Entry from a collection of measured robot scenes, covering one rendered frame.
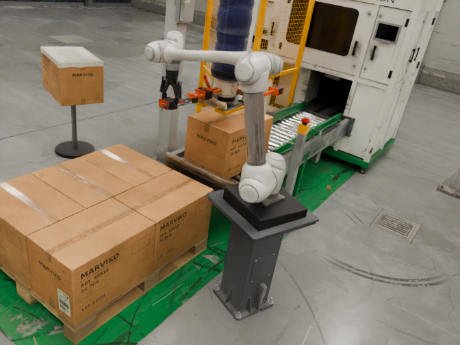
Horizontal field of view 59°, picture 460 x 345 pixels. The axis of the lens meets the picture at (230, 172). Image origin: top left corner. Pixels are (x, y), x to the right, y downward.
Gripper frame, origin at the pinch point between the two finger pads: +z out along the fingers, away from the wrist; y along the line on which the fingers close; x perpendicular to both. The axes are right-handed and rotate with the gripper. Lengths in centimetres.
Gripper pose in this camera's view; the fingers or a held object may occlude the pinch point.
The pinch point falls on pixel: (170, 103)
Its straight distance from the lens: 250.6
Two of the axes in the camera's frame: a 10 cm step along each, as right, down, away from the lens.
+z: -1.4, 8.8, 4.6
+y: -8.1, -3.7, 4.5
